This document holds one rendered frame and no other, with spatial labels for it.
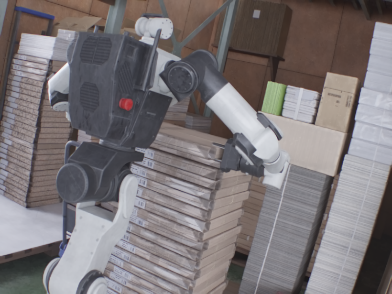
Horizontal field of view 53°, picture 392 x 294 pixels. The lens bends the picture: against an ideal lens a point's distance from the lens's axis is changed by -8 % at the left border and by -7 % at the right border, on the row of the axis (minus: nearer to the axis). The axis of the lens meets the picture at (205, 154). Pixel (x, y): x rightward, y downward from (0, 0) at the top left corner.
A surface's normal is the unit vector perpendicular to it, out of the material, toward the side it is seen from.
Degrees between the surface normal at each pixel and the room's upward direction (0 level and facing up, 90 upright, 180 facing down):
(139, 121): 100
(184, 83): 114
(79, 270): 47
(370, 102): 90
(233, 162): 90
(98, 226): 61
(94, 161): 39
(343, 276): 90
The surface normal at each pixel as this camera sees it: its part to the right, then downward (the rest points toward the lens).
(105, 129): -0.56, 0.17
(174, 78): -0.41, 0.45
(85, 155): -0.05, -0.70
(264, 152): 0.25, 0.28
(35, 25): 0.86, 0.25
